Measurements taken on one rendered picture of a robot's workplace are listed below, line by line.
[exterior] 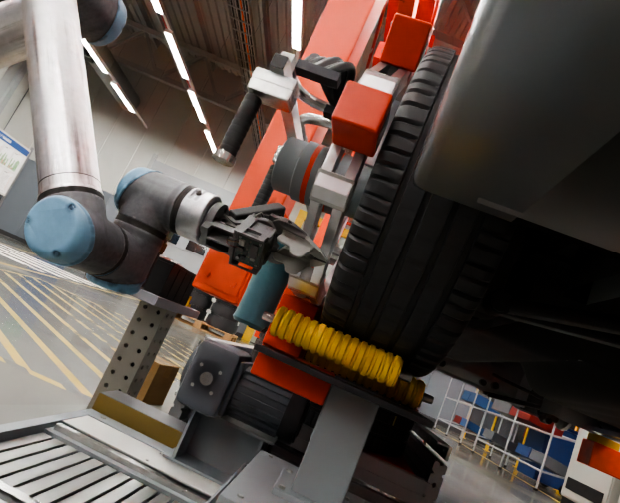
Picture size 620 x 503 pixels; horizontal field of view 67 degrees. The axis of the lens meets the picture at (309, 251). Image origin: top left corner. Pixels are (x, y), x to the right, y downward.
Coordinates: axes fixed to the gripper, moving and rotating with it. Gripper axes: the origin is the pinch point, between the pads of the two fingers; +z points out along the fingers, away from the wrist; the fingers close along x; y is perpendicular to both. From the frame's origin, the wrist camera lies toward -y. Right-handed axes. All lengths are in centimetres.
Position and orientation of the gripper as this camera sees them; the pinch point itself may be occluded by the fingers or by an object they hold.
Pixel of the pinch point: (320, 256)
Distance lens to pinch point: 80.8
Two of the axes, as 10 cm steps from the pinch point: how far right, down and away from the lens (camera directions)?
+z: 9.2, 3.7, -1.5
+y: -3.2, 4.7, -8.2
